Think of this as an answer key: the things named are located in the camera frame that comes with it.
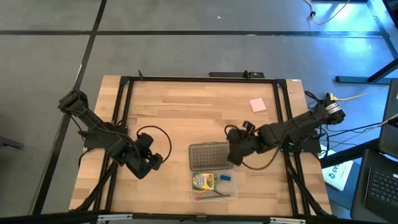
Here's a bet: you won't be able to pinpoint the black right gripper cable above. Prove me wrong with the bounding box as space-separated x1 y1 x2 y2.
224 124 282 171

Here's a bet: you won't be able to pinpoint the white floor cable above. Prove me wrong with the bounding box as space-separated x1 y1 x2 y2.
303 0 351 26

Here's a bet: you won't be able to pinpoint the black aluminium table frame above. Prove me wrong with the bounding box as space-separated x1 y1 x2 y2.
70 70 333 218

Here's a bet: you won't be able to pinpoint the silver metal bracket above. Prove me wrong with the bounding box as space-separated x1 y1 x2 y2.
96 213 134 223
269 217 307 224

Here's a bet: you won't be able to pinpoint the black bar with camera mount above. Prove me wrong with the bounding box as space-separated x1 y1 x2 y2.
208 70 266 79

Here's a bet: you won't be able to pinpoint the black aluminium crossbar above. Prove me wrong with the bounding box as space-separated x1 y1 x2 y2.
0 210 398 224

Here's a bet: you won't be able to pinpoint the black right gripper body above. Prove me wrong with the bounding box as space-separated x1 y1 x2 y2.
225 121 265 166

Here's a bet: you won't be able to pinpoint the clear pencil case grey lid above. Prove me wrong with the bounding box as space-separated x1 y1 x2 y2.
188 141 239 203

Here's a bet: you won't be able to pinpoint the black laptop with keyboard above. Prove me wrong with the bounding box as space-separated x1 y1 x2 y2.
350 148 398 223

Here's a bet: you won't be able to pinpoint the yellow cable with connector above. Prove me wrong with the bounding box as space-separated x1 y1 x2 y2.
325 85 389 104

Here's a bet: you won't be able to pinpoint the yellow-handled scissors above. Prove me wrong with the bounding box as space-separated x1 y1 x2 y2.
193 185 225 197

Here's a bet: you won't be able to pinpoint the pencil with red eraser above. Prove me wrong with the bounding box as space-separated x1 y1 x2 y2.
194 194 234 202

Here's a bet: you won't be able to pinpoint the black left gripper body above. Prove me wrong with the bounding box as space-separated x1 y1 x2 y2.
124 133 164 180

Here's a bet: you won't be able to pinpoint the pink sticky note pad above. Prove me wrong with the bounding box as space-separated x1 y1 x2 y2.
249 97 267 113

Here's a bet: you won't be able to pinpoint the green yellow crayon box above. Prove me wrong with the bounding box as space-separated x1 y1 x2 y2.
192 172 218 193

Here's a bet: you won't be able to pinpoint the grey floor object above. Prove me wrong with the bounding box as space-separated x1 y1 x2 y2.
0 136 24 149

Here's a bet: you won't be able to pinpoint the dark desk leg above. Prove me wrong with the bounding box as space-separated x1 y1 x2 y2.
335 57 398 85

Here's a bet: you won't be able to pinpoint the dark computer monitor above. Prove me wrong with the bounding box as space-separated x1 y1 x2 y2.
377 78 398 159

